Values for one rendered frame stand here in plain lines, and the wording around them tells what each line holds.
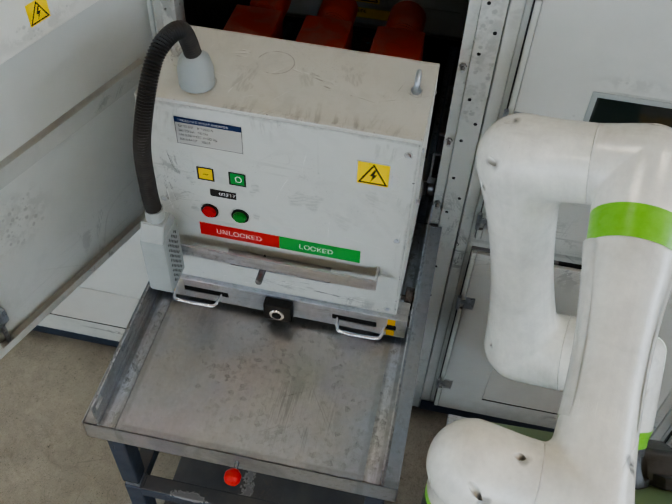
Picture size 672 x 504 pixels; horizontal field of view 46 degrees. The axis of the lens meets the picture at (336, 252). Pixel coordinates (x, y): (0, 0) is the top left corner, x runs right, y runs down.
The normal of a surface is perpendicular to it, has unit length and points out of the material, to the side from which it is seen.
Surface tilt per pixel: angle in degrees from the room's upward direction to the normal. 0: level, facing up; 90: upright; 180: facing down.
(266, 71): 0
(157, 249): 90
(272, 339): 0
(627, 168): 40
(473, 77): 90
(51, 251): 90
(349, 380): 0
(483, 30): 90
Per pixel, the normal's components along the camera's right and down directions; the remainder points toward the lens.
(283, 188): -0.22, 0.73
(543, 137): -0.25, -0.36
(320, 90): 0.04, -0.65
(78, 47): 0.85, 0.41
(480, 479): -0.07, 0.04
